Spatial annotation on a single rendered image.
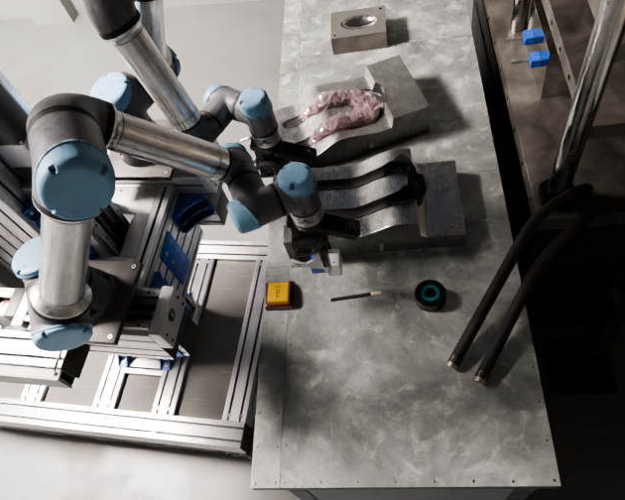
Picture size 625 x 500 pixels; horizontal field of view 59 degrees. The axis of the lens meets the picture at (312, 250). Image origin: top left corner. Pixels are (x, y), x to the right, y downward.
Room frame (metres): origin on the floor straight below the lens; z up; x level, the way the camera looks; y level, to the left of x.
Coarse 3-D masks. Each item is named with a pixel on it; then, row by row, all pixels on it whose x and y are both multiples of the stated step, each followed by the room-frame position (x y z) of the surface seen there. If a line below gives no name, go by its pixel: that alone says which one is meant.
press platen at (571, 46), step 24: (552, 0) 1.29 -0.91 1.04; (576, 0) 1.25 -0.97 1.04; (552, 24) 1.23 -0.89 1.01; (576, 24) 1.16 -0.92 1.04; (576, 48) 1.08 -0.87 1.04; (576, 72) 0.99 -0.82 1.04; (624, 72) 0.94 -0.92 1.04; (624, 96) 0.86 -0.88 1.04; (600, 120) 0.82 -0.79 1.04; (624, 120) 0.79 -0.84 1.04
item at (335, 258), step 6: (330, 252) 0.76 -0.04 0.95; (336, 252) 0.75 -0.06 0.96; (312, 258) 0.77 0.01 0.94; (330, 258) 0.74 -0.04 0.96; (336, 258) 0.74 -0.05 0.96; (294, 264) 0.78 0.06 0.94; (300, 264) 0.77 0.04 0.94; (306, 264) 0.76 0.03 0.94; (336, 264) 0.72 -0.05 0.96; (312, 270) 0.74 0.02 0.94; (318, 270) 0.74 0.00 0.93; (330, 270) 0.72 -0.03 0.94; (336, 270) 0.72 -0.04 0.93
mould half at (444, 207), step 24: (312, 168) 1.11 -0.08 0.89; (336, 168) 1.08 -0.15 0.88; (360, 168) 1.05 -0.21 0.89; (432, 168) 0.98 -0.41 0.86; (336, 192) 0.99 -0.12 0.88; (360, 192) 0.96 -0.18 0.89; (384, 192) 0.91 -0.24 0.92; (432, 192) 0.90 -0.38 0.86; (456, 192) 0.87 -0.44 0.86; (384, 216) 0.83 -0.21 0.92; (408, 216) 0.80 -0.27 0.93; (432, 216) 0.82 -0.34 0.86; (456, 216) 0.80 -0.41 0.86; (288, 240) 0.89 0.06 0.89; (336, 240) 0.84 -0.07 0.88; (360, 240) 0.82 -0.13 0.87; (384, 240) 0.80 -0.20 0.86; (408, 240) 0.78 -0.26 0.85; (432, 240) 0.76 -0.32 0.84; (456, 240) 0.74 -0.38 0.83
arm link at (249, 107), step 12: (240, 96) 1.08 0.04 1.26; (252, 96) 1.07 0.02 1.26; (264, 96) 1.05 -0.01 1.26; (240, 108) 1.06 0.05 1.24; (252, 108) 1.03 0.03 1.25; (264, 108) 1.04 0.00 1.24; (240, 120) 1.07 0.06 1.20; (252, 120) 1.04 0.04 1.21; (264, 120) 1.03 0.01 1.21; (276, 120) 1.06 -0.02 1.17; (252, 132) 1.05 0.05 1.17; (264, 132) 1.03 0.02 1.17
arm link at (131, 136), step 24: (48, 96) 0.83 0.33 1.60; (72, 96) 0.82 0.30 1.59; (120, 120) 0.83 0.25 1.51; (144, 120) 0.86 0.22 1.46; (120, 144) 0.81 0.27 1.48; (144, 144) 0.81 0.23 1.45; (168, 144) 0.83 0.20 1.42; (192, 144) 0.84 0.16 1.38; (216, 144) 0.88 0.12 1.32; (240, 144) 0.91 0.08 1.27; (192, 168) 0.82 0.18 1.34; (216, 168) 0.83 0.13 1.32; (240, 168) 0.83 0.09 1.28
